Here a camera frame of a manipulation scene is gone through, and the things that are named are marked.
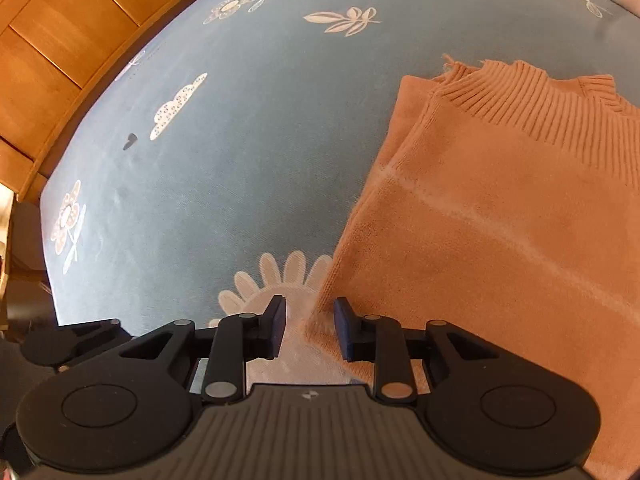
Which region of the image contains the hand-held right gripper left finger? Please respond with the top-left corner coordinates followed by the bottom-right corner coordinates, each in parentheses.
top-left (120, 295), bottom-right (287, 403)

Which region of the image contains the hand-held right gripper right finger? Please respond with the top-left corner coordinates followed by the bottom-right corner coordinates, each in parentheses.
top-left (334, 296), bottom-right (501, 405)

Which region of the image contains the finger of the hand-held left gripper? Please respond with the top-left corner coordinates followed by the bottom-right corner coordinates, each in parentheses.
top-left (57, 317), bottom-right (134, 366)

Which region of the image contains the orange knit sweater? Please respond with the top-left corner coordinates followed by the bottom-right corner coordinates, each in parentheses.
top-left (302, 59), bottom-right (640, 480)

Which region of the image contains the blue floral bed sheet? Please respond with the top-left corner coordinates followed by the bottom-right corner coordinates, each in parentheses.
top-left (37, 0), bottom-right (640, 392)

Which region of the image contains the wooden headboard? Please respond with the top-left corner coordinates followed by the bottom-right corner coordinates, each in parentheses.
top-left (0, 0), bottom-right (222, 202)

